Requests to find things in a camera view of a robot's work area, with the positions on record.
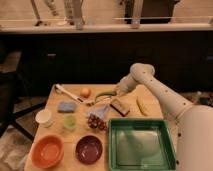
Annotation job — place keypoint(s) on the orange fruit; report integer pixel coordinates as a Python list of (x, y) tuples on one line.
[(85, 92)]

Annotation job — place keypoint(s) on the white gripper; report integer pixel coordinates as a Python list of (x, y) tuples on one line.
[(122, 87)]

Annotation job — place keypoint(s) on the bag of red grapes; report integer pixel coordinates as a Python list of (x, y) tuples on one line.
[(96, 117)]

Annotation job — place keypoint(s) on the green plastic cup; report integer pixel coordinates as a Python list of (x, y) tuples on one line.
[(69, 123)]

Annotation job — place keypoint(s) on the white cup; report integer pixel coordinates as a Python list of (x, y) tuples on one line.
[(44, 118)]

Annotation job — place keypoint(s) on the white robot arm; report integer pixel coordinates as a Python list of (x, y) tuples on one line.
[(195, 129)]

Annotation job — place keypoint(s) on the black chair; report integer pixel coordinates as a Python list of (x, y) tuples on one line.
[(8, 95)]

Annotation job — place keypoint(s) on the green plastic tray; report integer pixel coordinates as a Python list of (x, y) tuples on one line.
[(140, 145)]

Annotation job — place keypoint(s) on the blue sponge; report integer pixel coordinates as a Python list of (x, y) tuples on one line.
[(66, 107)]

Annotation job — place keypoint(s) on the purple bowl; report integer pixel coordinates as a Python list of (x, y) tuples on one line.
[(88, 149)]

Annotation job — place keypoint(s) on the metal spoon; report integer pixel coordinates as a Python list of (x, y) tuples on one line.
[(98, 100)]

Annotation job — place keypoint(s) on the orange bowl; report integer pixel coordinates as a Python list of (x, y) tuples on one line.
[(47, 152)]

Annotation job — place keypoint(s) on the yellow banana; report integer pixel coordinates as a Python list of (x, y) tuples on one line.
[(144, 111)]

